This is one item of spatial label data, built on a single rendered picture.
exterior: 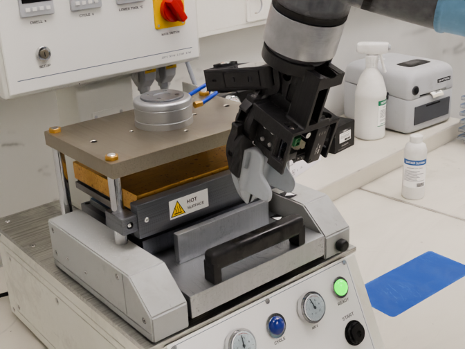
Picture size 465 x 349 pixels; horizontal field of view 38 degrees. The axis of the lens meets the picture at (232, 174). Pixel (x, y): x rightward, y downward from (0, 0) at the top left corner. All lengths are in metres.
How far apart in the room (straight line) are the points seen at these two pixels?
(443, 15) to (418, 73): 1.20
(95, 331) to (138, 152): 0.24
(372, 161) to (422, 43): 0.80
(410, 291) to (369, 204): 0.37
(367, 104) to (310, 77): 1.11
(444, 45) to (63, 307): 1.83
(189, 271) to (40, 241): 0.30
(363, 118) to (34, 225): 0.97
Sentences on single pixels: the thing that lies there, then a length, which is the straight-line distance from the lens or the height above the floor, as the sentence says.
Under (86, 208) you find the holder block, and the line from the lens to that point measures 0.98.
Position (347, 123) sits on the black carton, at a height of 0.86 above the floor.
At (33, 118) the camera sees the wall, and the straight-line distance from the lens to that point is 1.37.
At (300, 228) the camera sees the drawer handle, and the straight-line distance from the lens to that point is 0.87.
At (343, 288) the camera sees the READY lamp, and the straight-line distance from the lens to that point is 0.93.
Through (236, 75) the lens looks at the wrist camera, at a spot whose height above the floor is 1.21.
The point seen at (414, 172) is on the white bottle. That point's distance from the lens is 1.54.
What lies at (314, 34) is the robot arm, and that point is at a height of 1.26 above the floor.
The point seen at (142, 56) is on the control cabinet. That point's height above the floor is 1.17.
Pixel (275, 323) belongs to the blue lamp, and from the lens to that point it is 0.86.
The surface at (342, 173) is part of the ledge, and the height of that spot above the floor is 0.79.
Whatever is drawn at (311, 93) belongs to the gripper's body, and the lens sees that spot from 0.67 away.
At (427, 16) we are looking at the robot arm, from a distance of 0.64.
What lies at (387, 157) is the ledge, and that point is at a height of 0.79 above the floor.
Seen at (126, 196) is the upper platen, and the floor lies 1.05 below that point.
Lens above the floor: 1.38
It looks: 22 degrees down
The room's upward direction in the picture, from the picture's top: 3 degrees counter-clockwise
